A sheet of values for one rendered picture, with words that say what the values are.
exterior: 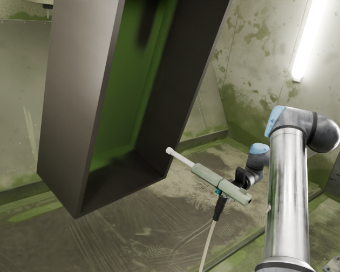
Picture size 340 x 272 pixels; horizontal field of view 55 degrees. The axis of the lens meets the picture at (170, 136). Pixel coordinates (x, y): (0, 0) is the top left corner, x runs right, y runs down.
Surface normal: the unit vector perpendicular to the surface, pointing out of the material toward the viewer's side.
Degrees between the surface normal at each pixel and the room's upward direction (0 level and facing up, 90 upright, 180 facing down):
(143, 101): 90
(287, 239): 30
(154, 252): 0
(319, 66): 90
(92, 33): 90
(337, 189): 90
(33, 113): 57
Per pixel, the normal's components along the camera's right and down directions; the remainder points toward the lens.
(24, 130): 0.63, -0.16
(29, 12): 0.66, 0.40
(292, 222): 0.00, -0.65
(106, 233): 0.14, -0.90
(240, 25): -0.74, 0.18
